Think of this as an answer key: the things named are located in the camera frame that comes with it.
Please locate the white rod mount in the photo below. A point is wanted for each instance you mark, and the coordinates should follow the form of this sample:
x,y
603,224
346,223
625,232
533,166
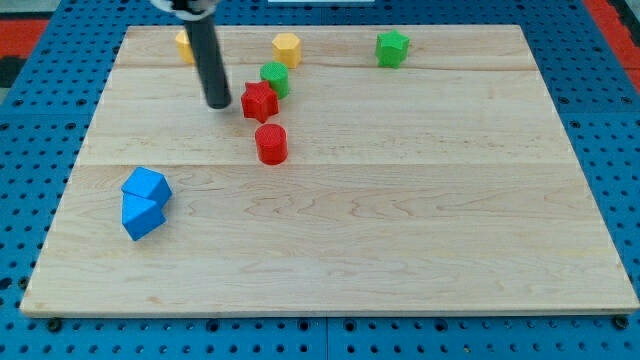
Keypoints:
x,y
187,10

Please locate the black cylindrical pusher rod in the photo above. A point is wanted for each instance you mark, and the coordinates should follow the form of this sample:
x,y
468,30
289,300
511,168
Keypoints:
x,y
200,29

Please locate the blue cube block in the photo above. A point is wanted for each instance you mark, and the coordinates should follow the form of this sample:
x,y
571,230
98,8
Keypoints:
x,y
148,184

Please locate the yellow block behind rod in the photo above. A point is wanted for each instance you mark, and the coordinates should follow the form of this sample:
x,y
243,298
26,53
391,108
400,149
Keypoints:
x,y
183,47

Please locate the green cylinder block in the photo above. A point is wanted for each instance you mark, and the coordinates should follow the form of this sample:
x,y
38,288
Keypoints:
x,y
277,75

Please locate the yellow hexagon block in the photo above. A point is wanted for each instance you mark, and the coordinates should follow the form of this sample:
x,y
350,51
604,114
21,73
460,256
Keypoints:
x,y
287,49

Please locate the red star block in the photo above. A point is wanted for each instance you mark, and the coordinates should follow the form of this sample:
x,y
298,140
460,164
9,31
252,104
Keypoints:
x,y
259,101

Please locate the red cylinder block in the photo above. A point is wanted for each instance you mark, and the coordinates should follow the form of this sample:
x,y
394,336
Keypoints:
x,y
271,144

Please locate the green star block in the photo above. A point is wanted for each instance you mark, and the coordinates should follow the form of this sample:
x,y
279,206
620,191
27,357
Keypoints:
x,y
391,49

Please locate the blue triangular block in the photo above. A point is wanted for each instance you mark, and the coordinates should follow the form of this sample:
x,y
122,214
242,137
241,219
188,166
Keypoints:
x,y
140,216

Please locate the wooden board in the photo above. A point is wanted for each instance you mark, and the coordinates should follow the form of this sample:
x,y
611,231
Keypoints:
x,y
446,187

